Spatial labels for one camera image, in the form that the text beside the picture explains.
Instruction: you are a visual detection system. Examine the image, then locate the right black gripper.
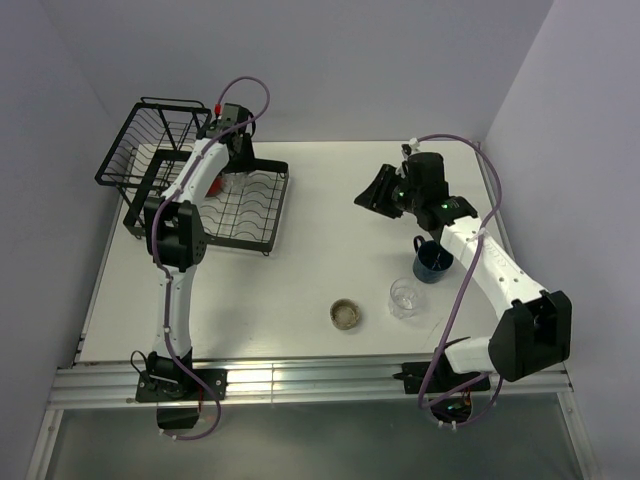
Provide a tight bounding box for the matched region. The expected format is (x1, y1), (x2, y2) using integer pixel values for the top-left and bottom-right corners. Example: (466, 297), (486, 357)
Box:
(353, 164), (422, 220)

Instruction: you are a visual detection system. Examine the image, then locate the clear plastic cup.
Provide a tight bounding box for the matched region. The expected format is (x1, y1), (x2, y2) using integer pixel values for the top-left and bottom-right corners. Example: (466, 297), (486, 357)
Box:
(388, 278), (422, 319)
(222, 172), (249, 196)

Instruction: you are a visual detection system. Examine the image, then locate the red mug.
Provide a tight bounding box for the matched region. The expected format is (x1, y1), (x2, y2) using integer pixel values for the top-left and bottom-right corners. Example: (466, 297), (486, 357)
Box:
(207, 176), (223, 197)

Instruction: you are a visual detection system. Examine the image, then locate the dark blue mug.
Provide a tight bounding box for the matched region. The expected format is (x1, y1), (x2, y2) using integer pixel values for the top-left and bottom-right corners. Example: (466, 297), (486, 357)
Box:
(412, 235), (454, 284)

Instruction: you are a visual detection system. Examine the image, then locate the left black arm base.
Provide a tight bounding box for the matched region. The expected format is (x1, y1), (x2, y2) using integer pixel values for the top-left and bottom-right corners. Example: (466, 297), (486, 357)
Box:
(129, 350), (227, 433)

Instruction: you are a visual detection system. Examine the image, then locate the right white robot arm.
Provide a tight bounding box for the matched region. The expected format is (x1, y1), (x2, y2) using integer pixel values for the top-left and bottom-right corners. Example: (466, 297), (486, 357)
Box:
(354, 152), (572, 390)

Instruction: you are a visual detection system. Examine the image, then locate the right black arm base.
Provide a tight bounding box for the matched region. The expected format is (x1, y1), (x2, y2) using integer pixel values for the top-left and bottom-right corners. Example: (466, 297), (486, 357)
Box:
(392, 359), (480, 395)

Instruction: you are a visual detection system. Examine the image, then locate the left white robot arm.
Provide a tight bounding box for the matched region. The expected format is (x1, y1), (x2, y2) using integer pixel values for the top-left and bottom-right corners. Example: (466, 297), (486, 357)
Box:
(144, 103), (253, 399)

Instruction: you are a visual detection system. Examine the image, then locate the small brown round lid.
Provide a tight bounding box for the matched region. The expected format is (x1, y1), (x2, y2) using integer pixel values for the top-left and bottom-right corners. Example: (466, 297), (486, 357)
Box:
(329, 298), (361, 331)

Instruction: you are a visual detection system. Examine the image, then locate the black wire dish rack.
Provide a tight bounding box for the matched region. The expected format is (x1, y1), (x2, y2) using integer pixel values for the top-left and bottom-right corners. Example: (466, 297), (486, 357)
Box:
(95, 97), (289, 255)

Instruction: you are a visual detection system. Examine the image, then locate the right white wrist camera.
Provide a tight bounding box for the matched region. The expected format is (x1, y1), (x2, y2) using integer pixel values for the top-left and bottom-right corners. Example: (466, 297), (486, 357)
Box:
(401, 138), (420, 159)

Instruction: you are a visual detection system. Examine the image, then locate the aluminium mounting rail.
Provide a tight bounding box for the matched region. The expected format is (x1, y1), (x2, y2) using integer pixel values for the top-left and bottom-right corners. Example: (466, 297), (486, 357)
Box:
(44, 350), (573, 405)

